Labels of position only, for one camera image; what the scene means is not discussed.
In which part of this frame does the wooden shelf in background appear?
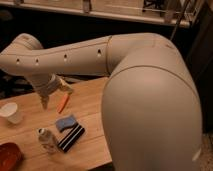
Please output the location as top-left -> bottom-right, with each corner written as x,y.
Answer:
0,0 -> 203,27

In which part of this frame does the black white striped eraser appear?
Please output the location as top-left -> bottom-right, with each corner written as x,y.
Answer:
58,124 -> 85,153

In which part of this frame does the white paper cup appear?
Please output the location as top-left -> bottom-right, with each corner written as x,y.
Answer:
0,102 -> 23,124

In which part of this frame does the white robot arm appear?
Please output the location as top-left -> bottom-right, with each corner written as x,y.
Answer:
0,33 -> 202,171

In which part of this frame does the clear plastic bottle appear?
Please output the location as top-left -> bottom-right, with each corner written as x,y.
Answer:
38,128 -> 58,154

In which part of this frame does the blue sponge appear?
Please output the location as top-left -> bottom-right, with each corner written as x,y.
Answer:
55,115 -> 77,132

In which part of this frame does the red bowl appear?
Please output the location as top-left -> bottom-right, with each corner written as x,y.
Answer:
0,142 -> 22,171

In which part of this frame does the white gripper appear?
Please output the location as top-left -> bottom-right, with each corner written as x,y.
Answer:
26,74 -> 73,110

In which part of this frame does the orange carrot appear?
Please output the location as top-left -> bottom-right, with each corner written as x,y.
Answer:
57,93 -> 70,113

